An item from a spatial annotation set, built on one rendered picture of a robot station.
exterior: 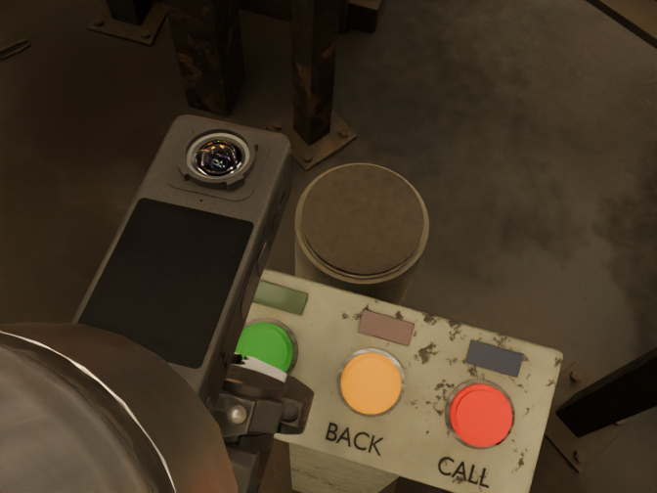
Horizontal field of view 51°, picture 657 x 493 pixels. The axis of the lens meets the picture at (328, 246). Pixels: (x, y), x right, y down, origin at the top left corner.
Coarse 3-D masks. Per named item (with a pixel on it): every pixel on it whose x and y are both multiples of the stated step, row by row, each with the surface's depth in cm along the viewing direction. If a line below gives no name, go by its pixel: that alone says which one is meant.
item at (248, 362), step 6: (246, 360) 34; (252, 360) 34; (258, 360) 35; (246, 366) 32; (252, 366) 32; (258, 366) 33; (264, 366) 33; (270, 366) 34; (264, 372) 31; (270, 372) 32; (276, 372) 32; (282, 372) 33; (276, 378) 30; (282, 378) 31
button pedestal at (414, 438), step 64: (256, 320) 47; (320, 320) 47; (448, 320) 46; (320, 384) 46; (448, 384) 46; (512, 384) 46; (320, 448) 46; (384, 448) 46; (448, 448) 46; (512, 448) 45
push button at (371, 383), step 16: (352, 368) 45; (368, 368) 45; (384, 368) 45; (352, 384) 45; (368, 384) 45; (384, 384) 45; (400, 384) 45; (352, 400) 45; (368, 400) 45; (384, 400) 45
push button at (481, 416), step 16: (480, 384) 45; (464, 400) 45; (480, 400) 45; (496, 400) 45; (464, 416) 45; (480, 416) 45; (496, 416) 44; (464, 432) 44; (480, 432) 44; (496, 432) 44
